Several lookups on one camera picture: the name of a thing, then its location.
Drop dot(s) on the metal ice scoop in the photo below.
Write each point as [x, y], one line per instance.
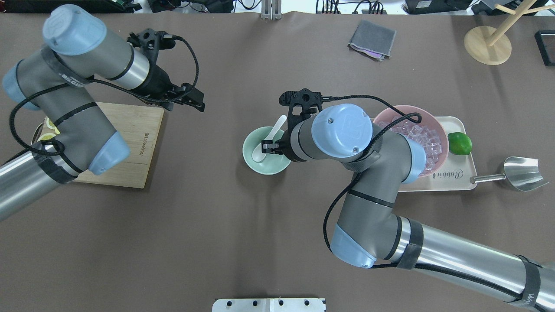
[521, 173]

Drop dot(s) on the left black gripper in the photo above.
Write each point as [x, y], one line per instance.
[158, 83]

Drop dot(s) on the cream plastic tray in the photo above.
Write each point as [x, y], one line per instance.
[454, 174]

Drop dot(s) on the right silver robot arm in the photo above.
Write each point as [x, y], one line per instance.
[368, 230]

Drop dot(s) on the aluminium frame post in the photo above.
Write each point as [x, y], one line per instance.
[271, 10]

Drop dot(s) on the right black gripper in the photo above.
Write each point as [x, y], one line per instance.
[269, 147]

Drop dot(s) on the pink bowl of ice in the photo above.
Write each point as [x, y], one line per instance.
[429, 133]

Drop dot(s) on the grey folded cloth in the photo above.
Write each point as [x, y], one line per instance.
[373, 40]

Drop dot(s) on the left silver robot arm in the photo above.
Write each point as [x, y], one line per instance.
[79, 50]

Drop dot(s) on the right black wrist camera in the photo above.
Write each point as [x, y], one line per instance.
[302, 104]

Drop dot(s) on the lemon slice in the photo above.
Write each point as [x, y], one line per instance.
[47, 136]
[51, 126]

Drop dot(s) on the green lime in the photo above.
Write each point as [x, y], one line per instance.
[459, 143]

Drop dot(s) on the wooden mug tree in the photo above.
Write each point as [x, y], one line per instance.
[490, 45]

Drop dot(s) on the bamboo cutting board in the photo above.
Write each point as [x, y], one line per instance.
[139, 126]

